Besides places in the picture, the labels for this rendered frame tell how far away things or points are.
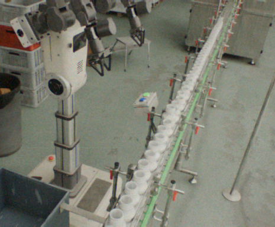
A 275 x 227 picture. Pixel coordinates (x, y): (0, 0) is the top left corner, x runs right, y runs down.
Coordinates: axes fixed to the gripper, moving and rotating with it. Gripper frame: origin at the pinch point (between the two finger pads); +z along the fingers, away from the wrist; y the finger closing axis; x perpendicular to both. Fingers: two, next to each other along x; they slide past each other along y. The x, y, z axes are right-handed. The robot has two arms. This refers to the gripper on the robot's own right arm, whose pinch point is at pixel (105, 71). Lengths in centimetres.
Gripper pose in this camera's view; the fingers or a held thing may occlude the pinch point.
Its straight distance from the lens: 133.2
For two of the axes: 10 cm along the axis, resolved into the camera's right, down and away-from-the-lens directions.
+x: -8.7, 0.6, 4.8
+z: 2.8, 8.8, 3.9
